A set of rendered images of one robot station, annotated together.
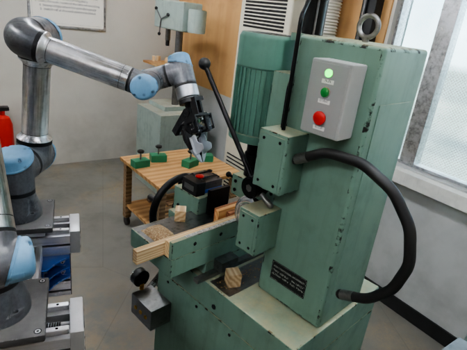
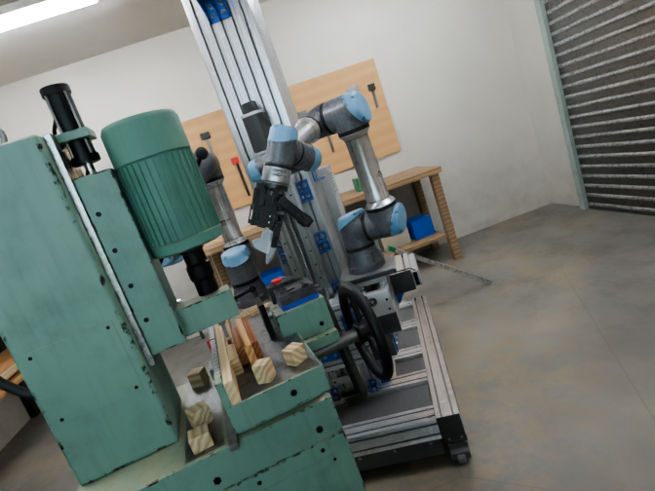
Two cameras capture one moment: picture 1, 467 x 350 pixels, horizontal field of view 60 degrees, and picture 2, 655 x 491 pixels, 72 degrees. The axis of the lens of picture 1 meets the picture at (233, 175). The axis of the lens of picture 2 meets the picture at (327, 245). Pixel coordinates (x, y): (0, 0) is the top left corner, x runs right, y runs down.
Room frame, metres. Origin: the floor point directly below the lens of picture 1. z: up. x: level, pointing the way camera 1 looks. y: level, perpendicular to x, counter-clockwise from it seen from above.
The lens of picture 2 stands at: (2.08, -0.80, 1.31)
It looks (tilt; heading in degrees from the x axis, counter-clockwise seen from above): 12 degrees down; 123
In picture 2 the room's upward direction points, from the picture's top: 19 degrees counter-clockwise
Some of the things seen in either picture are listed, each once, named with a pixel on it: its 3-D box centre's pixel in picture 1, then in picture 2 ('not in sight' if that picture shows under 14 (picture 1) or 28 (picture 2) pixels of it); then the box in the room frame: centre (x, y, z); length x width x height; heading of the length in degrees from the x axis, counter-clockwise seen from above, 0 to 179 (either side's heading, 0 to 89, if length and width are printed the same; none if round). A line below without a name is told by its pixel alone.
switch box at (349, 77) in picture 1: (332, 98); not in sight; (0.90, -0.19, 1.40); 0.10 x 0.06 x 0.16; 47
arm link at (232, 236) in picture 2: not in sight; (223, 212); (0.69, 0.63, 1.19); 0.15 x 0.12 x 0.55; 127
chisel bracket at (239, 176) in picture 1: (253, 190); (208, 312); (1.20, -0.07, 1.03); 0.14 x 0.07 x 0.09; 47
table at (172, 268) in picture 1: (215, 219); (276, 342); (1.27, 0.04, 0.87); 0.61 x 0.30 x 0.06; 137
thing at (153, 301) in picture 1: (150, 307); not in sight; (1.13, 0.23, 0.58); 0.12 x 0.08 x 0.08; 47
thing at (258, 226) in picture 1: (257, 227); not in sight; (0.98, -0.08, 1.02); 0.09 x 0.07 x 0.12; 137
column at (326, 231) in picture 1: (333, 182); (71, 307); (1.02, -0.27, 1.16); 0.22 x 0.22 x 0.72; 47
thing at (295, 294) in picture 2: (201, 180); (290, 289); (1.33, 0.11, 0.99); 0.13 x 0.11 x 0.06; 137
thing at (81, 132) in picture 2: (313, 28); (68, 127); (1.12, -0.16, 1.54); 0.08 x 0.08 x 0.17; 47
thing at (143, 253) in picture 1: (213, 228); (227, 330); (1.12, 0.04, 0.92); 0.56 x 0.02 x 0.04; 137
